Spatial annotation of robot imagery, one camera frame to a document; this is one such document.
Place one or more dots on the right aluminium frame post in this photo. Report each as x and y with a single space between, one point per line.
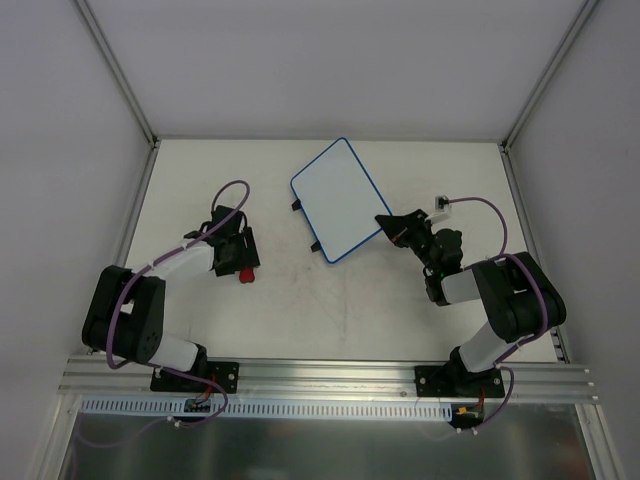
560 53

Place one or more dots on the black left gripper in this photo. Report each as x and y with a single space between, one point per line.
250 250

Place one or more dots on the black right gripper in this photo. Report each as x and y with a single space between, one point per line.
415 231

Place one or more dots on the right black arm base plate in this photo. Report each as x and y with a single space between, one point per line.
440 381

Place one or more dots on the left aluminium frame post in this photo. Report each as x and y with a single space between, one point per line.
99 38

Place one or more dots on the blue framed whiteboard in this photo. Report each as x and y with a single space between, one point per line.
339 200

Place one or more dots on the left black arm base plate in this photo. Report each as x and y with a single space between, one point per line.
224 373

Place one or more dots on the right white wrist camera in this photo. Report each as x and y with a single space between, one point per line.
441 211

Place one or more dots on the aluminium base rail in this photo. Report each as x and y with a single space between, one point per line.
333 380

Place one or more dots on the white slotted cable duct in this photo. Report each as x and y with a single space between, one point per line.
411 410

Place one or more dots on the red bone-shaped eraser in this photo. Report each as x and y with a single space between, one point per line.
247 276

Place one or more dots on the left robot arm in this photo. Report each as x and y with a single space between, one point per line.
126 315

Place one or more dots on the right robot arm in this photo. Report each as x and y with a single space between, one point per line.
519 301

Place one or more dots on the aluminium frame post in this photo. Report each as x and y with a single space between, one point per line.
99 38
560 53

